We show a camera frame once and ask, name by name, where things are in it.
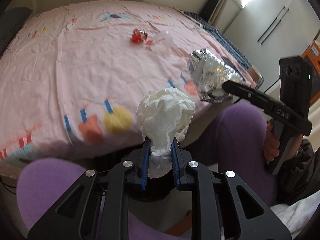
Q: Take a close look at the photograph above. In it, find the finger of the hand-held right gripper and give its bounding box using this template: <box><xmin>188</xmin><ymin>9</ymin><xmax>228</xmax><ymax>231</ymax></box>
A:
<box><xmin>222</xmin><ymin>80</ymin><xmax>272</xmax><ymax>112</ymax></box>

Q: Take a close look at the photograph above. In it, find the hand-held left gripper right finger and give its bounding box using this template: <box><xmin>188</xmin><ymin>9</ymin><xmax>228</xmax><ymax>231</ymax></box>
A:
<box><xmin>171</xmin><ymin>140</ymin><xmax>292</xmax><ymax>240</ymax></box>

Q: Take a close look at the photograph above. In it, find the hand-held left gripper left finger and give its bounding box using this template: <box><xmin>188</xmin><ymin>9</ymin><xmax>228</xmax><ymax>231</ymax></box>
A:
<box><xmin>27</xmin><ymin>137</ymin><xmax>152</xmax><ymax>240</ymax></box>

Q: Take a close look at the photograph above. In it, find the silver foil bag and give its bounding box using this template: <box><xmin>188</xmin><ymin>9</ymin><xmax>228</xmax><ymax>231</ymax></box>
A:
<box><xmin>188</xmin><ymin>47</ymin><xmax>244</xmax><ymax>103</ymax></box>

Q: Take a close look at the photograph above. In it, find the white tissue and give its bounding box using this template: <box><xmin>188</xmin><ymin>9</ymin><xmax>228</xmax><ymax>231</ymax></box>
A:
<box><xmin>136</xmin><ymin>87</ymin><xmax>196</xmax><ymax>179</ymax></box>

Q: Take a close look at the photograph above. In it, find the person's right hand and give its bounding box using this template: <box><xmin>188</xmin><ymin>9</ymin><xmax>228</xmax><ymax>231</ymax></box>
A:
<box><xmin>262</xmin><ymin>120</ymin><xmax>280</xmax><ymax>163</ymax></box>

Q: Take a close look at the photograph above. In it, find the person's right leg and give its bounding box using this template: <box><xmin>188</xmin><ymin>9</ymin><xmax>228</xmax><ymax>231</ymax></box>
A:
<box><xmin>184</xmin><ymin>104</ymin><xmax>278</xmax><ymax>207</ymax></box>

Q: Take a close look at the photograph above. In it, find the person's leg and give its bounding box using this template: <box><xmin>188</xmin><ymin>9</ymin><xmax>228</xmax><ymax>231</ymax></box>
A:
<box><xmin>184</xmin><ymin>104</ymin><xmax>278</xmax><ymax>207</ymax></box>
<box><xmin>16</xmin><ymin>157</ymin><xmax>175</xmax><ymax>240</ymax></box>

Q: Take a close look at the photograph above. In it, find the orange box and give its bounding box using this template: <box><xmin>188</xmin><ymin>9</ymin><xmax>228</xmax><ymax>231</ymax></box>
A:
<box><xmin>301</xmin><ymin>41</ymin><xmax>320</xmax><ymax>73</ymax></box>

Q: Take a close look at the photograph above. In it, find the blue patterned cloth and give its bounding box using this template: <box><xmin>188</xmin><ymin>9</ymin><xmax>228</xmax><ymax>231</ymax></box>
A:
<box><xmin>180</xmin><ymin>10</ymin><xmax>252</xmax><ymax>72</ymax></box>

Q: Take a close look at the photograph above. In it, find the white wardrobe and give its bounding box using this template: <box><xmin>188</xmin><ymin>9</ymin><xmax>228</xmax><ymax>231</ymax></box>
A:
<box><xmin>222</xmin><ymin>0</ymin><xmax>320</xmax><ymax>88</ymax></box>

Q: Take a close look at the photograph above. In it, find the black plastic bag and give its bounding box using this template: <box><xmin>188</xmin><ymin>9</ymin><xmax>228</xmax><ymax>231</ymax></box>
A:
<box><xmin>275</xmin><ymin>137</ymin><xmax>320</xmax><ymax>205</ymax></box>

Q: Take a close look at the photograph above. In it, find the person's left leg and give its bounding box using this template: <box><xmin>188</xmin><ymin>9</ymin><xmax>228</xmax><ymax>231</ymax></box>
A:
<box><xmin>16</xmin><ymin>157</ymin><xmax>175</xmax><ymax>240</ymax></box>

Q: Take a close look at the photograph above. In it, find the beige curtain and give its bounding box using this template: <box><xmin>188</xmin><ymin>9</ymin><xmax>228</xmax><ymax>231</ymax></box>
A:
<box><xmin>200</xmin><ymin>0</ymin><xmax>237</xmax><ymax>25</ymax></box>

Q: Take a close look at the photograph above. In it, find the clear plastic wrapper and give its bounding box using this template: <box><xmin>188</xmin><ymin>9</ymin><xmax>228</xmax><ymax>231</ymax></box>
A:
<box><xmin>145</xmin><ymin>31</ymin><xmax>175</xmax><ymax>50</ymax></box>

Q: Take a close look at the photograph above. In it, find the pink printed bedsheet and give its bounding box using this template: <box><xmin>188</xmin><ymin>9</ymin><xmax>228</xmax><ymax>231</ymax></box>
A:
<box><xmin>0</xmin><ymin>0</ymin><xmax>250</xmax><ymax>173</ymax></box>

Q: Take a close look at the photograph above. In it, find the red candy wrapper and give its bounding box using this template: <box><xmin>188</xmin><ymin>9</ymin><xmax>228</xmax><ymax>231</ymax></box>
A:
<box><xmin>132</xmin><ymin>29</ymin><xmax>148</xmax><ymax>43</ymax></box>

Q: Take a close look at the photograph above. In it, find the white cloth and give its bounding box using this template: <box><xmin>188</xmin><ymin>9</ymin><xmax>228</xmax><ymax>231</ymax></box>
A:
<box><xmin>271</xmin><ymin>192</ymin><xmax>320</xmax><ymax>240</ymax></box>

